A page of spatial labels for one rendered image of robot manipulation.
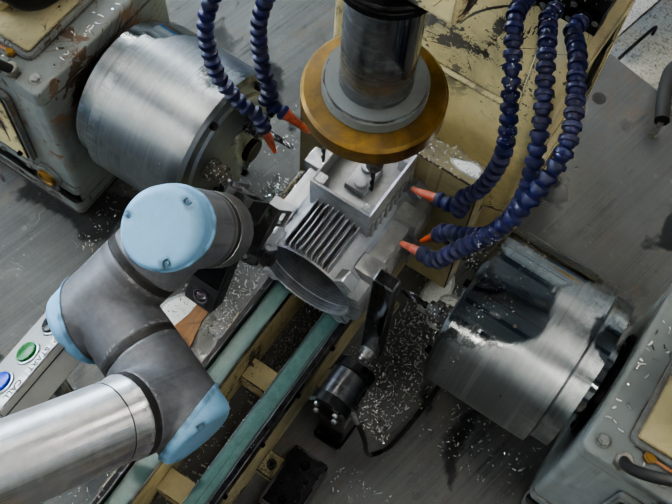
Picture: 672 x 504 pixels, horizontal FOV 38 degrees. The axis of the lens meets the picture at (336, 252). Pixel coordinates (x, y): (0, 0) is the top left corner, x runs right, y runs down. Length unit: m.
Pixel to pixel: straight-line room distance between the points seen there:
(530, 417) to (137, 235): 0.58
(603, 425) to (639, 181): 0.69
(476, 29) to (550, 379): 0.46
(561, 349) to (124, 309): 0.55
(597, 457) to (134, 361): 0.57
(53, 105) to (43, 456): 0.69
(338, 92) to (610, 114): 0.84
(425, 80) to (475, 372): 0.39
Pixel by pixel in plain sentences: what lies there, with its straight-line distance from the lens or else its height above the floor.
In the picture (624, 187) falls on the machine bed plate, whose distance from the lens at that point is 1.83.
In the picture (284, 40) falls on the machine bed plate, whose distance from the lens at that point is 1.91.
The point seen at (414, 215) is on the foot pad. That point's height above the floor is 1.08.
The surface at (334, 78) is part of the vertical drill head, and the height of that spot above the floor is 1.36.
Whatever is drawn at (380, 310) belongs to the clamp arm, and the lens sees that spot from 1.23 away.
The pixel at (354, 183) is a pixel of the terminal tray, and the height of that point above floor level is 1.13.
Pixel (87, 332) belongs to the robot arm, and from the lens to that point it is 1.07.
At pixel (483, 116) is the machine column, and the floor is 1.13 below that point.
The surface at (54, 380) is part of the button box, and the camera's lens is 1.37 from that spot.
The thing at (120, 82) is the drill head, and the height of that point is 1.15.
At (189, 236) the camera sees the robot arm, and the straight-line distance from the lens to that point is 1.01.
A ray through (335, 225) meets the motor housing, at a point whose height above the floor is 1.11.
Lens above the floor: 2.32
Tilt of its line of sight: 65 degrees down
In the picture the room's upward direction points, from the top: 5 degrees clockwise
